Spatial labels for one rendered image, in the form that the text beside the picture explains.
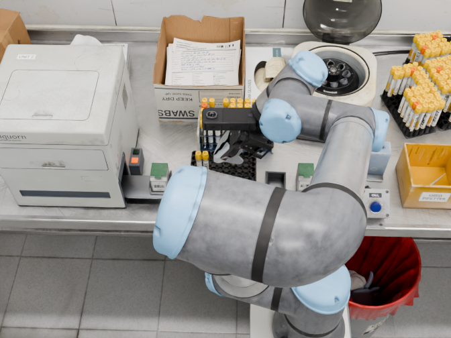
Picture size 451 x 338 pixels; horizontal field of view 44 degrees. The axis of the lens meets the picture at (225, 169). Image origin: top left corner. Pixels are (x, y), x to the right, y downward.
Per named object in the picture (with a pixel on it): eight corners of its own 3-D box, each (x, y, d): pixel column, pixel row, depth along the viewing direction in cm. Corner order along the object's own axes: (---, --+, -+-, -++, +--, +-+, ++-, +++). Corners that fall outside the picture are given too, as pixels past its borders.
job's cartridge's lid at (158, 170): (149, 179, 132) (149, 178, 132) (152, 163, 135) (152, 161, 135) (166, 179, 132) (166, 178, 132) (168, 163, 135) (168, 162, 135)
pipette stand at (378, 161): (343, 178, 144) (350, 155, 136) (343, 157, 149) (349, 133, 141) (382, 182, 144) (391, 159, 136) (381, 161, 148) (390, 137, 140)
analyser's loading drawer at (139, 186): (111, 200, 139) (107, 188, 134) (115, 179, 142) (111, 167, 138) (192, 202, 138) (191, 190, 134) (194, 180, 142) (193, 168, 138)
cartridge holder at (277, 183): (264, 202, 140) (264, 194, 137) (265, 174, 146) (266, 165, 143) (285, 203, 140) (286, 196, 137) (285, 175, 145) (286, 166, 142)
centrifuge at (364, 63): (278, 137, 153) (282, 106, 143) (291, 64, 170) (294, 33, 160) (366, 149, 150) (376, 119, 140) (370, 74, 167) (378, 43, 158)
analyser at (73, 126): (16, 206, 140) (-29, 129, 116) (41, 125, 156) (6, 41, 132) (137, 209, 139) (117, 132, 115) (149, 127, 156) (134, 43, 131)
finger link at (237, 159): (231, 177, 129) (252, 157, 123) (209, 169, 127) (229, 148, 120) (231, 166, 131) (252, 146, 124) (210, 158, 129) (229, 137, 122)
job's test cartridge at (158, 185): (152, 193, 137) (149, 178, 132) (154, 178, 140) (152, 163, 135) (168, 194, 137) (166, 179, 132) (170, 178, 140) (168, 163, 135)
